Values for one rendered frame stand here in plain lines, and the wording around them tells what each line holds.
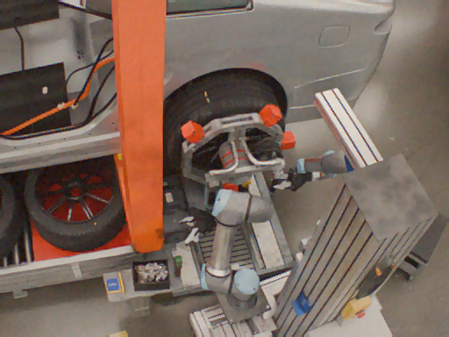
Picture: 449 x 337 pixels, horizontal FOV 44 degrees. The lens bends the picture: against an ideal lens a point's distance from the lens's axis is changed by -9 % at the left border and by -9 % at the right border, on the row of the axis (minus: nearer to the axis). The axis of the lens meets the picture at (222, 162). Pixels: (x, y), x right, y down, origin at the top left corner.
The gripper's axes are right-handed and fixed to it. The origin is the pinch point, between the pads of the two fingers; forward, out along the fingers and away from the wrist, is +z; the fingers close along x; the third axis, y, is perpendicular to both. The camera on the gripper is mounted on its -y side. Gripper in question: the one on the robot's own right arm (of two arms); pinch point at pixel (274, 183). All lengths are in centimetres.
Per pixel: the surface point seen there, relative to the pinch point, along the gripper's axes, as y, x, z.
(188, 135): 27, -20, 43
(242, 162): 8.7, -11.0, 15.6
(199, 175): -12.9, -20.9, 34.9
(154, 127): 80, 10, 66
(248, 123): 28.9, -20.7, 11.9
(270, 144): 21.3, -11.0, 2.1
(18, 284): -63, 3, 154
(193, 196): -61, -36, 32
